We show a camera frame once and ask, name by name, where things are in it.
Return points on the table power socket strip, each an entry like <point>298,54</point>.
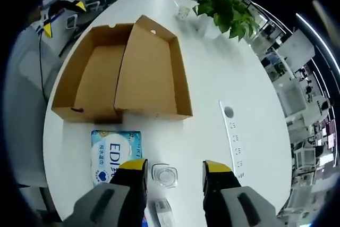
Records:
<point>233,139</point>

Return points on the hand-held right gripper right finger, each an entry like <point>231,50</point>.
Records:
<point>233,203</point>

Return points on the brown cardboard shoe box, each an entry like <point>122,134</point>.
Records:
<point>148,72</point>

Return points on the potted green plant white pot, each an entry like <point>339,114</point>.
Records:
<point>225,6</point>

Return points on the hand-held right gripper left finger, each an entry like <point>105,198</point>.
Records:
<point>106,203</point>

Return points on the small white cup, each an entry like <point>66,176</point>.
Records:
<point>183,13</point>

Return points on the long white carton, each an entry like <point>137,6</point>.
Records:
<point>164,212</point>

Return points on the soft wet wipes pack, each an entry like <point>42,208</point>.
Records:
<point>106,152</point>

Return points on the grey mesh office chair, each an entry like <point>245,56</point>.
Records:
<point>26,83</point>

